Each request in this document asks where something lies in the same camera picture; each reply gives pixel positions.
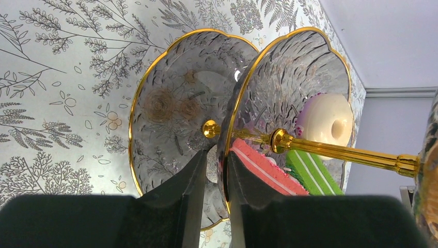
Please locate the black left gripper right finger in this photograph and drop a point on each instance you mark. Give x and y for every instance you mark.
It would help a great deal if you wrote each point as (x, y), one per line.
(262, 217)

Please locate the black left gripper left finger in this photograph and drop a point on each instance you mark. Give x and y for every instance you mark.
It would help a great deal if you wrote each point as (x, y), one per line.
(167, 216)

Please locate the pink cake slice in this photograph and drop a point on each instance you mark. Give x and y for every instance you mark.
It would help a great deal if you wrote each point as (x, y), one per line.
(266, 169)

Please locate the green striped cake piece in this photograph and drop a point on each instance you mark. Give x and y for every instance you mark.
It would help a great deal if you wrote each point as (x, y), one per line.
(311, 173)

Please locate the three-tier glass cake stand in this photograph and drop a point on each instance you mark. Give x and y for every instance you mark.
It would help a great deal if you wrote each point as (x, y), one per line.
(209, 88)

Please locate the white glazed donut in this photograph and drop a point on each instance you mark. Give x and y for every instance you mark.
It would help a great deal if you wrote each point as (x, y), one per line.
(325, 118)

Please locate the grey speckled cake ball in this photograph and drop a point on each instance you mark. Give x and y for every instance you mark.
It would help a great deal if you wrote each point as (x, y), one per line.
(211, 170)

